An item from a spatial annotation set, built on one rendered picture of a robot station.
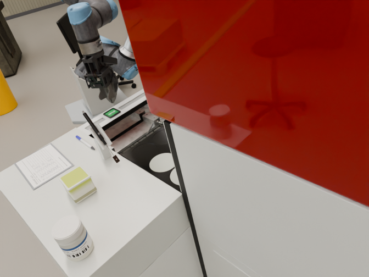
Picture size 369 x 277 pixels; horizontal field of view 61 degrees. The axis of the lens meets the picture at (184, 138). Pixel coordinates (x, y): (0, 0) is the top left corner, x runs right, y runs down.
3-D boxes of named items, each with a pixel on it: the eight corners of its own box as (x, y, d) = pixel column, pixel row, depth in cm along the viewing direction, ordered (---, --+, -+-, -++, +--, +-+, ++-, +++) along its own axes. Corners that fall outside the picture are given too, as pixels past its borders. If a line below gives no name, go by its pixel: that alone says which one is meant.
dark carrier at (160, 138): (250, 137, 115) (250, 136, 115) (185, 195, 98) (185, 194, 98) (184, 112, 137) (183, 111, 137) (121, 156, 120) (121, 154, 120)
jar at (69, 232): (99, 247, 80) (85, 223, 74) (75, 267, 76) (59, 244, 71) (85, 232, 84) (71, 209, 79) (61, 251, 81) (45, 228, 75)
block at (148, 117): (160, 122, 137) (159, 116, 135) (155, 126, 135) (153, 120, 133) (149, 117, 142) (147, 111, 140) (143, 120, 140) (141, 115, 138)
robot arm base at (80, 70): (73, 68, 165) (82, 51, 163) (99, 82, 172) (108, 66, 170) (74, 75, 152) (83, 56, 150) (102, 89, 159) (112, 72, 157)
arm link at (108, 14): (95, -13, 110) (74, -4, 103) (122, 4, 110) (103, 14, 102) (93, 7, 116) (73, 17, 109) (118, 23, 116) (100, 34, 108)
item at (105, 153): (118, 159, 107) (106, 127, 99) (109, 165, 105) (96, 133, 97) (108, 152, 111) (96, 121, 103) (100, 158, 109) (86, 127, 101)
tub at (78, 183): (98, 191, 96) (90, 175, 92) (76, 205, 93) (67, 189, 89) (88, 179, 101) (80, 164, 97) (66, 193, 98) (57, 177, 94)
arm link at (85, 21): (95, 0, 100) (78, 8, 95) (106, 34, 107) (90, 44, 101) (77, 1, 104) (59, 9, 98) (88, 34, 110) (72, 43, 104)
